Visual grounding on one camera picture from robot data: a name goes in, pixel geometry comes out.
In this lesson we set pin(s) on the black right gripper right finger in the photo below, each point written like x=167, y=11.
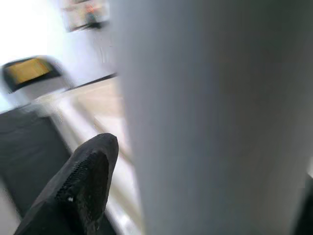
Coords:
x=306, y=215

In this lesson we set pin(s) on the framed wall picture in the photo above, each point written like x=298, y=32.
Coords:
x=85, y=14

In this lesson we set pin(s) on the white plastic table leg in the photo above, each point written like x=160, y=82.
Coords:
x=207, y=110

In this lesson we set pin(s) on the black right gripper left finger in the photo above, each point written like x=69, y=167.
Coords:
x=73, y=195

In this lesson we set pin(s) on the black yellow rounded object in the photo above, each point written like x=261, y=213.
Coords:
x=29, y=71

